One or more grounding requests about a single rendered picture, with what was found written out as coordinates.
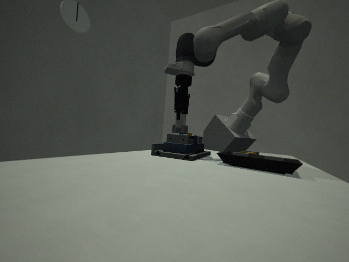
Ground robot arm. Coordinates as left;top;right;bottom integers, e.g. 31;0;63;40
165;0;312;136

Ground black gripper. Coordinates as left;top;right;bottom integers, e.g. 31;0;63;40
174;74;192;128

